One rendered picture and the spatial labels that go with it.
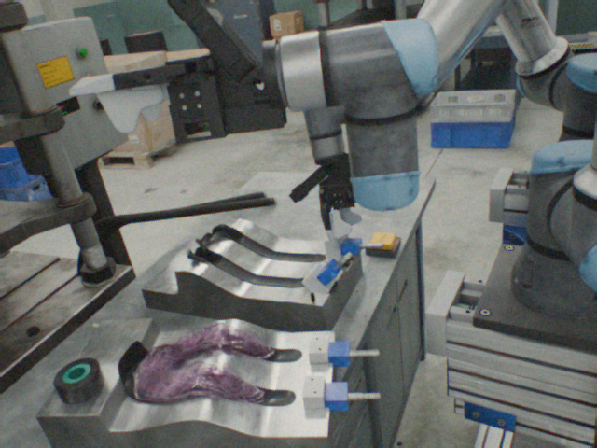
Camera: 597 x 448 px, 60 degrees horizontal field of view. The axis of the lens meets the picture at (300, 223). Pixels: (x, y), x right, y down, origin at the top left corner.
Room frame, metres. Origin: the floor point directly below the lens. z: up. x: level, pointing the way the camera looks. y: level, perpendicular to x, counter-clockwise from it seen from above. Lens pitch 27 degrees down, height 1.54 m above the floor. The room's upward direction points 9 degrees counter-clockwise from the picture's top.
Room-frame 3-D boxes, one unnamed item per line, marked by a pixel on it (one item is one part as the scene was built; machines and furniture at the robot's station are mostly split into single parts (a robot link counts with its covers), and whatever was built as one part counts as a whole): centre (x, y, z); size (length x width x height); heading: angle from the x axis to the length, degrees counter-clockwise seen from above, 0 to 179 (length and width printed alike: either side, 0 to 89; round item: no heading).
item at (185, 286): (1.11, 0.14, 0.87); 0.50 x 0.26 x 0.14; 62
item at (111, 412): (0.76, 0.23, 0.86); 0.50 x 0.26 x 0.11; 79
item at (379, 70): (0.53, -0.10, 1.43); 0.11 x 0.08 x 0.09; 82
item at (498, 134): (4.00, -1.51, 0.11); 0.61 x 0.41 x 0.22; 60
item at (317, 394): (0.66, -0.03, 0.86); 0.13 x 0.05 x 0.05; 79
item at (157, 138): (5.19, 1.66, 0.47); 1.22 x 0.80 x 0.94; 64
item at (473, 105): (4.00, -1.51, 0.28); 0.61 x 0.41 x 0.15; 60
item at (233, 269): (1.10, 0.13, 0.92); 0.35 x 0.16 x 0.09; 62
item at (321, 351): (0.77, -0.04, 0.86); 0.13 x 0.05 x 0.05; 79
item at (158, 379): (0.76, 0.23, 0.90); 0.26 x 0.18 x 0.08; 79
